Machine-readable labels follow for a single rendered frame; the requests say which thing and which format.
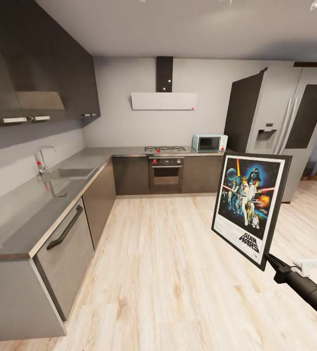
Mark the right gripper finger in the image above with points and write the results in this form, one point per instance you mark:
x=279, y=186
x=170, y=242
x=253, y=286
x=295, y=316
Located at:
x=278, y=260
x=276, y=265

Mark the poster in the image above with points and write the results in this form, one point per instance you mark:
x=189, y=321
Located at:
x=249, y=197

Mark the drop in sink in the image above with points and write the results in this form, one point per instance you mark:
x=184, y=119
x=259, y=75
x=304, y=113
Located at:
x=79, y=167

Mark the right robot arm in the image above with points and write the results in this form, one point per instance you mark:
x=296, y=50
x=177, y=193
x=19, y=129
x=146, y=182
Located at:
x=296, y=277

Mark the microwave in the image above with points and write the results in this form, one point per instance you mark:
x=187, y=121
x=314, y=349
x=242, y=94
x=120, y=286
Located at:
x=209, y=141

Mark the range hood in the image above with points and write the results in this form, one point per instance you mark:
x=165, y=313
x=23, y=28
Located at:
x=164, y=98

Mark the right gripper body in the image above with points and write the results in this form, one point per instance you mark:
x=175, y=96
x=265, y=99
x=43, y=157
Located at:
x=303, y=286

